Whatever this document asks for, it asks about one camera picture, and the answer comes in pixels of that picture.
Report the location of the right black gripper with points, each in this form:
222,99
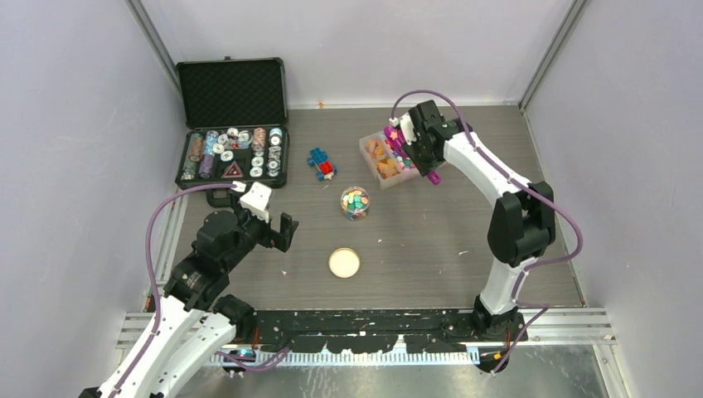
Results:
423,167

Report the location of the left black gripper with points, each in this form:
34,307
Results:
281,240

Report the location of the magenta plastic scoop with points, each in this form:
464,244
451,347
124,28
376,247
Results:
397,140

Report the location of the gold jar lid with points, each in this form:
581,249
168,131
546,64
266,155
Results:
344,263

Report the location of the clear plastic jar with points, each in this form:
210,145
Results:
355,202

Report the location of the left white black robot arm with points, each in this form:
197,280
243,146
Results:
194,317

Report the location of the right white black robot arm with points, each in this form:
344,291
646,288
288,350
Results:
522,224

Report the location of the clear compartment candy box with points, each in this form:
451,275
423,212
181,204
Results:
388,166

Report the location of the blue red brick toy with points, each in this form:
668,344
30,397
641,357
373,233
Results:
319,159

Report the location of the black poker chip case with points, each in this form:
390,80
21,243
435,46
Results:
236,115

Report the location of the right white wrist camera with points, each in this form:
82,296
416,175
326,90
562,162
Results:
405,125

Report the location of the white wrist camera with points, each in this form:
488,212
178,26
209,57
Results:
255,198
405,125

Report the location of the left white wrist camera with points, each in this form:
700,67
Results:
255,198

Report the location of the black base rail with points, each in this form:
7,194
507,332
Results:
373,330

